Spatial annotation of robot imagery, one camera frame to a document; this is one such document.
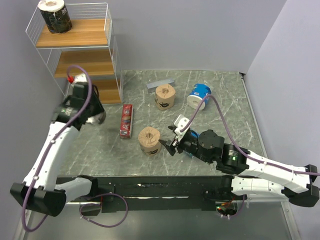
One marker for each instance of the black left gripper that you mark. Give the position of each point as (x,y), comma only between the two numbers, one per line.
(99,107)

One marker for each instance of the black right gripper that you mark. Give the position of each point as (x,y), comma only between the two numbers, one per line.
(169,146)

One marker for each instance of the blue paper towel roll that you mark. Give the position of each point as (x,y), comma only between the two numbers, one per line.
(191,142)
(198,92)

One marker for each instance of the brown paper towel roll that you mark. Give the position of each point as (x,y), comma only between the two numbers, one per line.
(149,141)
(164,96)

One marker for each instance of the black paper towel roll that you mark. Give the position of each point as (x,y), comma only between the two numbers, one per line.
(96,118)
(55,15)

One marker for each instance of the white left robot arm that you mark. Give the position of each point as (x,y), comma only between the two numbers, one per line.
(39,191)

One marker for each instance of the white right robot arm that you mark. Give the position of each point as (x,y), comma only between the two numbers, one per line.
(249,173)

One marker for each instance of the red toothpaste box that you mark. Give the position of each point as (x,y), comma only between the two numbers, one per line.
(126,120)

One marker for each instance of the grey rectangular box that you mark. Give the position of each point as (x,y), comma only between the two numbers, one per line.
(151,87)

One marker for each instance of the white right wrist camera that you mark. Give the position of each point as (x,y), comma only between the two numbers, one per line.
(179,127)

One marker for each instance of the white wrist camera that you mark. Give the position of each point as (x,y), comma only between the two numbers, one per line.
(80,78)
(179,127)

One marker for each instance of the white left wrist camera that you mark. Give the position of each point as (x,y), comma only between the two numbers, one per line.
(80,78)

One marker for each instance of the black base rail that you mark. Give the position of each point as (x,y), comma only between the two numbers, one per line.
(153,193)

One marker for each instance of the white wire wooden shelf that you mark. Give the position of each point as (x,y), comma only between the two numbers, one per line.
(90,44)

